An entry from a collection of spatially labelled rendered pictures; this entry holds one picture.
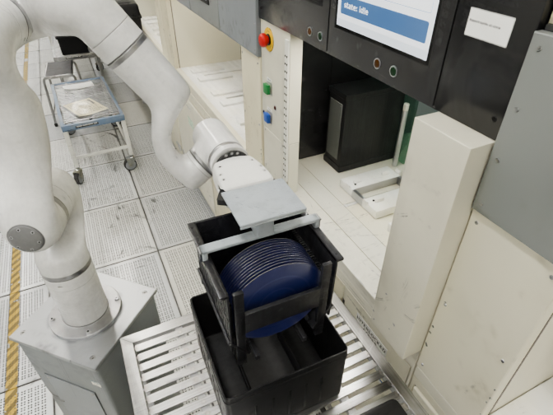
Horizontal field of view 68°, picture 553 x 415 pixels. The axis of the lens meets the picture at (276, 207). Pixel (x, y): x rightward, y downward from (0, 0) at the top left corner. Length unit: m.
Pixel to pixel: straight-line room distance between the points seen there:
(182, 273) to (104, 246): 0.57
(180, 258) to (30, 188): 1.61
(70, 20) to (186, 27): 1.92
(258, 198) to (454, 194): 0.32
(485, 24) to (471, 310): 0.48
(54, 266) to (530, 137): 0.99
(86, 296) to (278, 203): 0.65
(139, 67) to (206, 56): 1.98
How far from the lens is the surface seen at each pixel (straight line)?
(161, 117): 0.84
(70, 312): 1.22
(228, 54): 2.82
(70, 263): 1.10
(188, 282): 2.34
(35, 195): 0.96
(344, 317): 1.19
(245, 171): 0.78
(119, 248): 2.66
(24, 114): 0.91
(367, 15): 0.89
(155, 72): 0.82
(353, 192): 1.41
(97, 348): 1.21
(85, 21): 0.81
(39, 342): 1.29
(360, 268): 1.17
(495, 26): 0.68
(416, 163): 0.74
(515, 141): 0.66
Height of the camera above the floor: 1.69
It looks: 37 degrees down
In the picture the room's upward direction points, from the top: straight up
